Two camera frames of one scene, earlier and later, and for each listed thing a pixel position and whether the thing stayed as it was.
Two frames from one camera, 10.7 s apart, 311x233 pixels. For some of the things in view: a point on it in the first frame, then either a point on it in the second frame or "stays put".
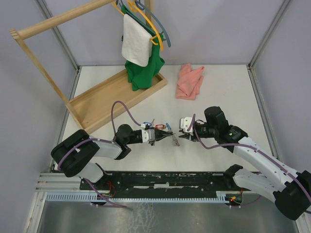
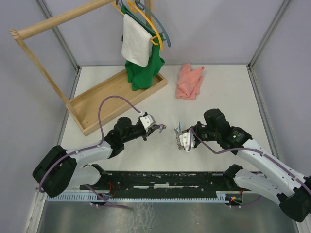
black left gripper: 160,134 to 148,131
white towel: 136,46 stays put
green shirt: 141,76 stays put
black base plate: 165,182 stays put
